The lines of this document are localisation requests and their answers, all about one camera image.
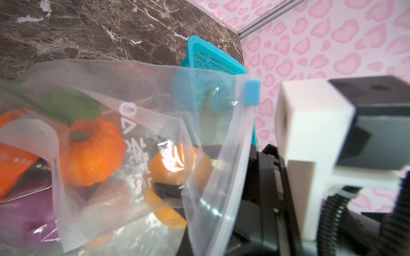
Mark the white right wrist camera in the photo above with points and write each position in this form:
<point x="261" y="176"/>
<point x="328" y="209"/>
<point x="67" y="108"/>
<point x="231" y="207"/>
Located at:
<point x="341" y="132"/>

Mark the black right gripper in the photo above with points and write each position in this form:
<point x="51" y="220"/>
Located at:
<point x="266" y="221"/>

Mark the clear zip top bag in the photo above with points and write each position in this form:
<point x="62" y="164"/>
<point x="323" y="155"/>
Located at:
<point x="111" y="218"/>

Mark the teal plastic basket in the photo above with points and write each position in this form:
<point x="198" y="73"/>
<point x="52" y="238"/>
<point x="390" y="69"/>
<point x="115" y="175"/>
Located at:
<point x="218" y="93"/>

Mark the purple toy onion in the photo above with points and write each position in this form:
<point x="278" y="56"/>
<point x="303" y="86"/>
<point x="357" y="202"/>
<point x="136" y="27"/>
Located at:
<point x="28" y="222"/>

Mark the orange toy bread roll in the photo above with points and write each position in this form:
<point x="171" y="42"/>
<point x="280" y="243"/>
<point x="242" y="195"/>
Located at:
<point x="167" y="167"/>

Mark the orange toy pumpkin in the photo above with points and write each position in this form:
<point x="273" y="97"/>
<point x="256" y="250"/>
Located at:
<point x="96" y="149"/>

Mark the aluminium frame corner post right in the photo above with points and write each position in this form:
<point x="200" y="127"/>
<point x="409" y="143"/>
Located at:
<point x="268" y="17"/>

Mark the toy carrot with leaves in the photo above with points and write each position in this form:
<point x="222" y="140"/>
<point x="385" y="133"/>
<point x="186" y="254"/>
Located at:
<point x="63" y="107"/>

